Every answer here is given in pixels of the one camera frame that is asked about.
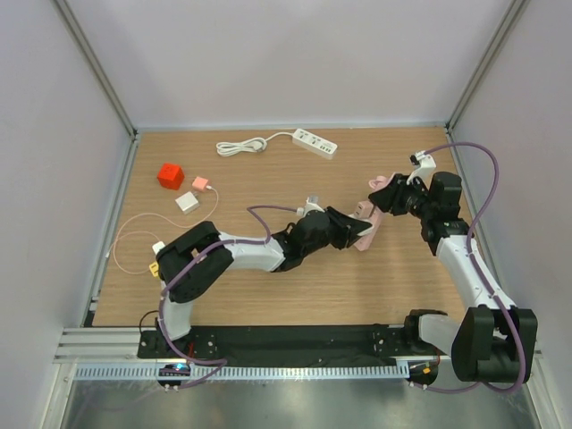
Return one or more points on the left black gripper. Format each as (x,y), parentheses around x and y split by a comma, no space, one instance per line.
(346,228)

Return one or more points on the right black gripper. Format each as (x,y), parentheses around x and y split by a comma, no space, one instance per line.
(389,198)

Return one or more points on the pink power strip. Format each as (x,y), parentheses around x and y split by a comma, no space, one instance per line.
(379,182)

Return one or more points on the white power strip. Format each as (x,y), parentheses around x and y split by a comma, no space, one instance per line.
(300,137)

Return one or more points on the pink usb charger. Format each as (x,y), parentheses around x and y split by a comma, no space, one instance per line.
(200,184)

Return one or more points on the white square charger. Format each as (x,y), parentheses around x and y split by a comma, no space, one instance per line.
(187,202)

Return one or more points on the red cube adapter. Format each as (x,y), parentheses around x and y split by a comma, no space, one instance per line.
(170,176)

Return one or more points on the mauve dual usb charger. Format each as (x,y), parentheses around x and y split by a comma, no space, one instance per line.
(365,210)

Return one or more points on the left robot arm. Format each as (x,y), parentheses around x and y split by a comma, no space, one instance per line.
(191,264)

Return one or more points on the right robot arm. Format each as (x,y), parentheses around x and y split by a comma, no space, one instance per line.
(495,341)

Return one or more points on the white plug adapter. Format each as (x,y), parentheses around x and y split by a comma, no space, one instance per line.
(158,246)

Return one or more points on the yellow plug adapter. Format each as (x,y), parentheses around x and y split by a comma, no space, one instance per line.
(154,269)

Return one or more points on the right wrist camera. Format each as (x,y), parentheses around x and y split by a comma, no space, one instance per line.
(424,166)

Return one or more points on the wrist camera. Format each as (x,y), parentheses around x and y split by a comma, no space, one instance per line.
(424,166)
(311,205)

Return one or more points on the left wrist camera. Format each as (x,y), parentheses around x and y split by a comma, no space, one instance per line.
(311,205)

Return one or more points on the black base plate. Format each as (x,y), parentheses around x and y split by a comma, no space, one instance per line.
(305,345)

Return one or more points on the slotted cable duct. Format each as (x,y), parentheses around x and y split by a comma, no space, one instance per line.
(179,373)

